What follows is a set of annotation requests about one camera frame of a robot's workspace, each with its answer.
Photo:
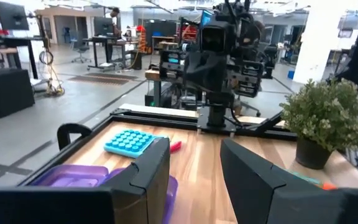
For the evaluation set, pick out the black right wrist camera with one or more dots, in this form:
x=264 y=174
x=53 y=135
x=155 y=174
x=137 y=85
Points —
x=213 y=39

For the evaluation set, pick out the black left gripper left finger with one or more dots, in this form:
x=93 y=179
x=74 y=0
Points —
x=73 y=205

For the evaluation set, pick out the blue calculator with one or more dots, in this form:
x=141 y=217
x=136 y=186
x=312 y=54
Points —
x=130 y=143

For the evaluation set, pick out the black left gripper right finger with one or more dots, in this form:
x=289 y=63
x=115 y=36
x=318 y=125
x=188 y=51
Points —
x=275 y=199

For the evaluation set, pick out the black computer monitor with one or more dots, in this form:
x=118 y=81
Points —
x=11 y=15
x=102 y=26

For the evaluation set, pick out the green pencil with orange tip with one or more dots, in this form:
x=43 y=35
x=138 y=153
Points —
x=309 y=180

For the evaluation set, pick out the red-pink marker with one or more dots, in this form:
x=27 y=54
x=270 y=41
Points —
x=176 y=146

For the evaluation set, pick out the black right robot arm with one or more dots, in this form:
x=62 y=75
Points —
x=217 y=102

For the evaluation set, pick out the large black box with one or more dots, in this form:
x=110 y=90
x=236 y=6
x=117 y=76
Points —
x=6 y=93

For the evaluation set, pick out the person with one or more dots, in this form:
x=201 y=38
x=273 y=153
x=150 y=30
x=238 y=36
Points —
x=115 y=21

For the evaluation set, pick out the purple plastic pencil case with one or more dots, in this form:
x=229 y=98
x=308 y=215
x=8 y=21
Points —
x=73 y=177

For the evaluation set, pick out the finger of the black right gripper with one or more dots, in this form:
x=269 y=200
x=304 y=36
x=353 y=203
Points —
x=221 y=76
x=197 y=73

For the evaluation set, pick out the black desk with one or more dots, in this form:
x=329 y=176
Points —
x=104 y=39

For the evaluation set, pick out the small green potted plant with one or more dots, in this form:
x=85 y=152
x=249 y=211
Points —
x=325 y=118

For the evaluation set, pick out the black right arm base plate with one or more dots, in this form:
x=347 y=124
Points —
x=202 y=126

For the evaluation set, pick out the office chair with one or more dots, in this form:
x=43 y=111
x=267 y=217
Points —
x=81 y=51

